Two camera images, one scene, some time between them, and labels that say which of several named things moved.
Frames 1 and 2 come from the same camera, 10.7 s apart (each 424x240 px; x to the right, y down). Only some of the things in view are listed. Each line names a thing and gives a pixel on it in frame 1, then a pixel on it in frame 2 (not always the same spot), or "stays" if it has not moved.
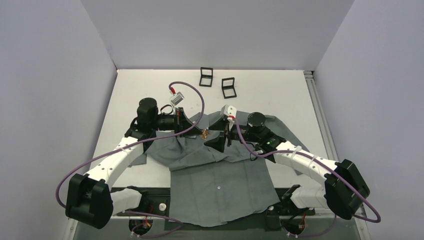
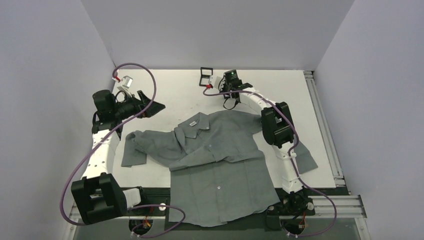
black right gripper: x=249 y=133 -> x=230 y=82
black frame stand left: x=206 y=76 stays
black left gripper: x=181 y=122 -> x=139 y=105
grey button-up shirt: x=223 y=175 stays
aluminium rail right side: x=311 y=82 stays
